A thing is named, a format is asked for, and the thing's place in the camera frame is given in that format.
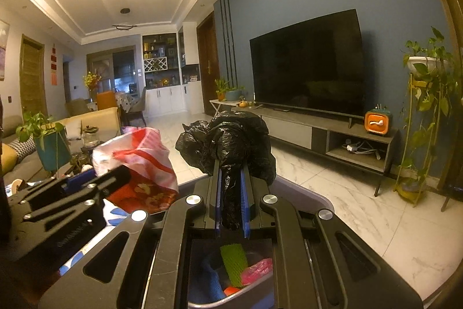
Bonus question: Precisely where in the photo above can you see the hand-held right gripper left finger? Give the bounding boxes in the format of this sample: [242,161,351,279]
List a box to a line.
[38,160,223,309]

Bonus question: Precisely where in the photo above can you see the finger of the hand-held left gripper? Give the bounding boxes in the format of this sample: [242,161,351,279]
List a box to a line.
[26,198,106,231]
[22,164,133,211]

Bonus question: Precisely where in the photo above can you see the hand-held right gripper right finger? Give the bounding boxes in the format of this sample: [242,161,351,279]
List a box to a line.
[241,164,424,309]

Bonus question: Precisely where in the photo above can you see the red white plastic bag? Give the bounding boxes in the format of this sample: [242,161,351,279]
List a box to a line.
[92,127,180,215]

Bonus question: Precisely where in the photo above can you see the black plastic bag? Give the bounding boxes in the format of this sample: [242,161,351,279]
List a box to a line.
[175,111,277,230]

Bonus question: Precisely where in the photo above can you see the green foam net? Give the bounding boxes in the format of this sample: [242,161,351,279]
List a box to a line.
[220,243,250,288]

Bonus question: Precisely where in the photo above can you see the pink plastic bag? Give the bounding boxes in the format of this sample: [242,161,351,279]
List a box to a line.
[242,258,273,286]

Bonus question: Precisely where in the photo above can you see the blue foam net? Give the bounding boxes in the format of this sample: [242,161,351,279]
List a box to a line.
[190,251,232,302]

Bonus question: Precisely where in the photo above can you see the blue floral tablecloth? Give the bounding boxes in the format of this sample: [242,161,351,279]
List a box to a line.
[60,202,125,275]

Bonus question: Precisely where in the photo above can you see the glass jar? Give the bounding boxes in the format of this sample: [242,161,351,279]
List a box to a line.
[81,126,100,150]

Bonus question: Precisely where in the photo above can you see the yellow sofa throw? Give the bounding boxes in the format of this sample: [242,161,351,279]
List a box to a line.
[54,107,122,141]

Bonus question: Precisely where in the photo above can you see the pothos in teal pot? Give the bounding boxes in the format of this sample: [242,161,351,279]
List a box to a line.
[16,111,73,172]

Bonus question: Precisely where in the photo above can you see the grey fabric sofa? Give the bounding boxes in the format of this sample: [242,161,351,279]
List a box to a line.
[0,108,122,187]

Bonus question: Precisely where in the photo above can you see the grey dining chair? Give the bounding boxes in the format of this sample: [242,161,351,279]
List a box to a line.
[125,87,147,127]

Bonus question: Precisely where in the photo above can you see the orange dining chair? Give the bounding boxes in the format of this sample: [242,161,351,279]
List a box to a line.
[96,91,118,110]

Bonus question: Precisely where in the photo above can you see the yellow pillow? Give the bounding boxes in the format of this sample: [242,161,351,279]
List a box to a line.
[0,144,19,175]

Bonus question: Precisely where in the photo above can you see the houndstooth pillow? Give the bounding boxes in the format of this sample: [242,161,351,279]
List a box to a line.
[7,139,29,159]

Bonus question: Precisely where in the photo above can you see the grey television stand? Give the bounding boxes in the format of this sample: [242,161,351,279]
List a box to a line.
[231,103,398,197]

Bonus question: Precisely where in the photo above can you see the white display cabinet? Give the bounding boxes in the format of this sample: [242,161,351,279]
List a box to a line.
[141,23,199,118]

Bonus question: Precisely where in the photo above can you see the white folding side table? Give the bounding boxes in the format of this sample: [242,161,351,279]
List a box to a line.
[210,99,243,119]

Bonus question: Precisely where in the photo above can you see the yellow flower bouquet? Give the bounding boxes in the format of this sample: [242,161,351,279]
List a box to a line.
[83,72,102,100]

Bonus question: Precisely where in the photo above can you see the small potted plants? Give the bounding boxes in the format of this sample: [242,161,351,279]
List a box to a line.
[214,77,247,103]

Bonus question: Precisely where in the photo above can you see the red hanging decoration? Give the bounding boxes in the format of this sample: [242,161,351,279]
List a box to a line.
[51,44,59,85]

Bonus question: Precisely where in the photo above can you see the light wooden door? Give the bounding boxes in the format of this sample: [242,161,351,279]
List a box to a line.
[20,34,47,118]

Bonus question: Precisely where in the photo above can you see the dark wooden door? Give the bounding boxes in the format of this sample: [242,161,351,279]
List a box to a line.
[197,14,219,116]

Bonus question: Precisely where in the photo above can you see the black flat television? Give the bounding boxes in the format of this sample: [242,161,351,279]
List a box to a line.
[249,9,365,118]

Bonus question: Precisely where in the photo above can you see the orange tissue box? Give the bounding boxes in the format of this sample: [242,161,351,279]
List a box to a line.
[363,109,392,136]

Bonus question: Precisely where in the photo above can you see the purple abstract painting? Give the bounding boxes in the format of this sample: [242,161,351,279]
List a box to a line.
[0,19,10,80]

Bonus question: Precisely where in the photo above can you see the yellow metal plant stand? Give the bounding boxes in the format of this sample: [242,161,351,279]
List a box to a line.
[392,74,440,204]

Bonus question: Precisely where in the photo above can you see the pothos in white pot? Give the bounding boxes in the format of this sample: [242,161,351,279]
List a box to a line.
[392,27,456,187]

